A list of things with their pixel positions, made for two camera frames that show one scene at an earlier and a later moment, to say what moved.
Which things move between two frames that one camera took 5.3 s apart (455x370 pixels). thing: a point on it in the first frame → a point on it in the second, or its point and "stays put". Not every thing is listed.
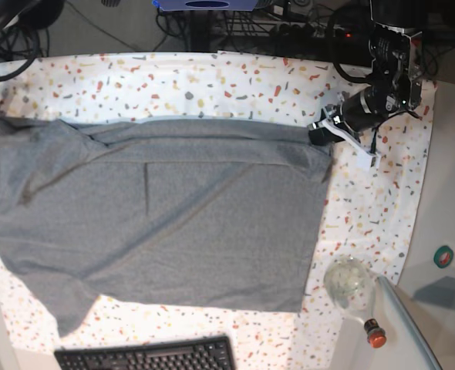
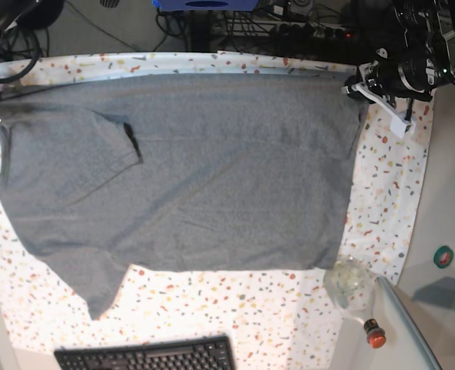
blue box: x=206 y=5 stays put
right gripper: x=326 y=131 → x=366 y=85
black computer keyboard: x=211 y=353 stays put
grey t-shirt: x=209 y=213 stays put
